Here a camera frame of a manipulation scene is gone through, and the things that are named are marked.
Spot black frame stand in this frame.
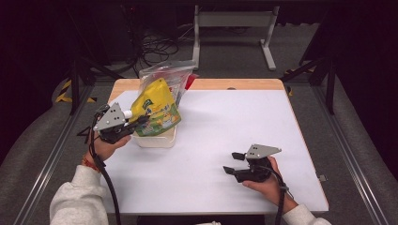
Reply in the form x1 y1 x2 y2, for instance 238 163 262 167
279 54 338 116
64 54 124 116

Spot person's left hand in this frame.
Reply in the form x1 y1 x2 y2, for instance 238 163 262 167
85 134 132 169

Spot orange bracelet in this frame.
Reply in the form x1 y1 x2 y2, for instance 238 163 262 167
81 155 101 173

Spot yellow green spouted pouch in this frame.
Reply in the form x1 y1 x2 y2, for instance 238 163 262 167
122 78 182 138

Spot black floor cables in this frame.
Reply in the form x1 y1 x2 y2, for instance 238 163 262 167
134 29 182 78

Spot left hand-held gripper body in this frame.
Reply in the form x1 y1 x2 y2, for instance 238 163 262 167
93 102 134 145

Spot grey metal stand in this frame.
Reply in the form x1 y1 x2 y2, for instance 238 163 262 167
191 4 281 71

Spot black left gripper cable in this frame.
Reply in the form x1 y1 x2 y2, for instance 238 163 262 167
84 104 122 225

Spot white plastic container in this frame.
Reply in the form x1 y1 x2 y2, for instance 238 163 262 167
130 125 178 149

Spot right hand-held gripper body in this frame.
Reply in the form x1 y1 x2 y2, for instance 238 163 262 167
234 143 282 184

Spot clear bag of dried seaweed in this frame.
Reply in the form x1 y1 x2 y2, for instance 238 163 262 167
138 59 197 108

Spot red snack packet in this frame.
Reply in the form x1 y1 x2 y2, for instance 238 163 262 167
184 73 200 92

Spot white table mat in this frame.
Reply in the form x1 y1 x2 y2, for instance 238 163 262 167
100 89 329 216

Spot yellow black hazard tape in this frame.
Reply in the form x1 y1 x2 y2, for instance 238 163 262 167
54 79 97 104

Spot aluminium rail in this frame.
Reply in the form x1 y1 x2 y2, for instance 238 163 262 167
313 83 390 225
12 83 96 225

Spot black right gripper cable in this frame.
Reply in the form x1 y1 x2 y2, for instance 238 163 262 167
257 164 289 225

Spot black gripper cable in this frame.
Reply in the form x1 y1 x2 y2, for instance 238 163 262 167
84 104 122 225
257 164 289 225

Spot person's right hand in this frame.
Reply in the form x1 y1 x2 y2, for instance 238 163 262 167
241 156 299 215

